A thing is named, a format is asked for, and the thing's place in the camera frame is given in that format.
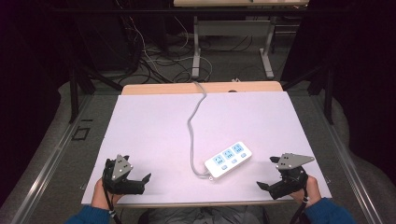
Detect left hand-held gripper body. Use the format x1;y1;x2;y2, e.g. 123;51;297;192
102;154;147;196

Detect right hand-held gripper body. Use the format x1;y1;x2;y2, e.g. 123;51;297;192
268;152;316;201

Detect person's right hand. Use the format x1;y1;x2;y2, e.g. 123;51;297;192
289;175;322;207

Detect person's left hand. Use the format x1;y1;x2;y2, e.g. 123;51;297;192
91;178;124;211

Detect white power strip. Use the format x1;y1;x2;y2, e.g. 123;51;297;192
204;141;253;180

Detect white table cover sheet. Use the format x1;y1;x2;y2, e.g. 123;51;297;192
80;91;332;206

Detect person's lap grey pants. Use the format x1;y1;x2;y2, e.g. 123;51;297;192
137;205;269;224

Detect black metal stand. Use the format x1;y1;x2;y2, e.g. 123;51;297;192
68;60;124;124
280;63;334;126

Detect dark curtain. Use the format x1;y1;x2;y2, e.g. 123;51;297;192
281;0;396;186
0;0;78;206

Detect right hand-held gripper cable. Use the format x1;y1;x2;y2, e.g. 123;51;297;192
289;176;310;224

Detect hand-held gripper cable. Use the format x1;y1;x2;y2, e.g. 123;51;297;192
104;186;123;224
289;176;310;224

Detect left hand-held gripper cable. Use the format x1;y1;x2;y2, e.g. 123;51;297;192
104;186;123;224

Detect metal floor rail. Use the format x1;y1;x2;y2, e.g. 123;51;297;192
311;92;385;224
10;94;95;224

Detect grey power strip cable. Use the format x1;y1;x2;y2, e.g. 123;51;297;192
186;80;213;182

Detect tangle of black floor cables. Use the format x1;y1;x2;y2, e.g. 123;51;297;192
111;12;216;84

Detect white floor cable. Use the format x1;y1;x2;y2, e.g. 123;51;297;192
125;15;214;82

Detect white metal frame desk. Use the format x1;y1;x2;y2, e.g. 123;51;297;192
173;0;310;80

